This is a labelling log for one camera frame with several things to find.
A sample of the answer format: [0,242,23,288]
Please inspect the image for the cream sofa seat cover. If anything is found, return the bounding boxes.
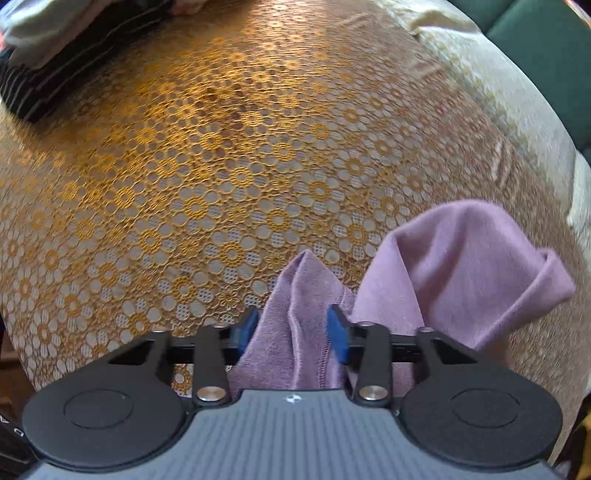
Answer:
[374,0,591,232]

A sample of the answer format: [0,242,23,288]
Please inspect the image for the grey folded garment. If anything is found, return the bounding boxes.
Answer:
[0,0,171,70]

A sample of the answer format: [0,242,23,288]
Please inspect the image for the purple fleece pants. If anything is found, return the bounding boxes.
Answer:
[228,199,577,400]

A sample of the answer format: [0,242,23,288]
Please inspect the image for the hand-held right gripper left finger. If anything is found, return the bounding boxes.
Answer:
[95,307,259,408]

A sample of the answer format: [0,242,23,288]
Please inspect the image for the green sofa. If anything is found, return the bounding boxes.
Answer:
[455,0,591,153]

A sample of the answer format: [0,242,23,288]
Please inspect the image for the dark striped garment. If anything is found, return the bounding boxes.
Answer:
[0,23,176,123]

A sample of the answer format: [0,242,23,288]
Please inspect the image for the golden lace tablecloth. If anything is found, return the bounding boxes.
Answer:
[0,0,583,467]

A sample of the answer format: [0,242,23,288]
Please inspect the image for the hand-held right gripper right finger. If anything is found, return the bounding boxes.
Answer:
[326,305,497,408]

